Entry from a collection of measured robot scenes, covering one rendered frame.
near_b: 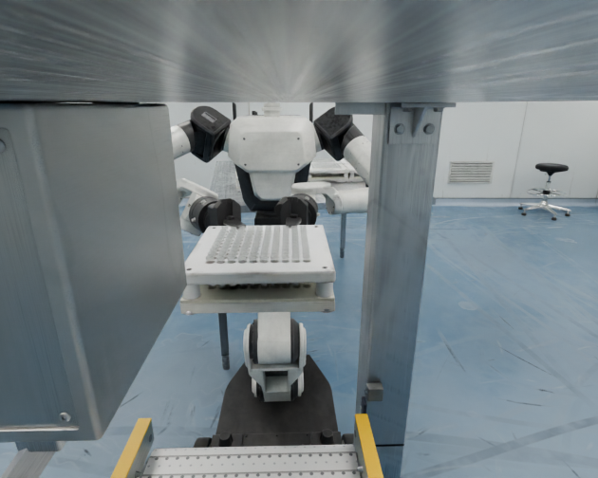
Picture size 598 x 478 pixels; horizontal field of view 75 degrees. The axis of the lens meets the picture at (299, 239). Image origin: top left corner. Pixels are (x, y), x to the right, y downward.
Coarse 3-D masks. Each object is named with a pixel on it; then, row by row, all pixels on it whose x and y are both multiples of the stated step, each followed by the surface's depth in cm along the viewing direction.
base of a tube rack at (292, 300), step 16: (208, 288) 65; (240, 288) 65; (256, 288) 65; (272, 288) 65; (288, 288) 65; (304, 288) 64; (192, 304) 61; (208, 304) 61; (224, 304) 61; (240, 304) 61; (256, 304) 61; (272, 304) 62; (288, 304) 62; (304, 304) 62; (320, 304) 62
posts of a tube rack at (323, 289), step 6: (186, 288) 61; (192, 288) 61; (198, 288) 62; (318, 288) 62; (324, 288) 61; (330, 288) 61; (186, 294) 61; (192, 294) 61; (198, 294) 62; (318, 294) 62; (324, 294) 61; (330, 294) 62
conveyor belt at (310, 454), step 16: (176, 448) 50; (192, 448) 50; (208, 448) 49; (224, 448) 49; (240, 448) 49; (256, 448) 49; (272, 448) 49; (288, 448) 49; (304, 448) 49; (320, 448) 49; (336, 448) 49; (352, 448) 49; (160, 464) 47; (176, 464) 47; (192, 464) 47; (208, 464) 47; (224, 464) 47; (240, 464) 47; (256, 464) 47; (272, 464) 47; (288, 464) 47; (304, 464) 47; (320, 464) 47; (336, 464) 47; (352, 464) 47
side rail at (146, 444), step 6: (150, 426) 48; (150, 432) 48; (144, 438) 46; (150, 438) 48; (144, 444) 46; (150, 444) 48; (138, 450) 44; (144, 450) 46; (138, 456) 44; (144, 456) 46; (138, 462) 44; (144, 462) 46; (132, 468) 43; (138, 468) 44; (132, 474) 43
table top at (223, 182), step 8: (232, 160) 313; (216, 168) 276; (224, 168) 276; (232, 168) 276; (216, 176) 243; (224, 176) 243; (232, 176) 243; (216, 184) 220; (224, 184) 220; (232, 184) 220; (336, 184) 220; (344, 184) 220; (352, 184) 220; (360, 184) 220; (216, 192) 201; (224, 192) 201; (232, 192) 201; (240, 200) 183; (320, 200) 183; (248, 208) 175; (320, 208) 181
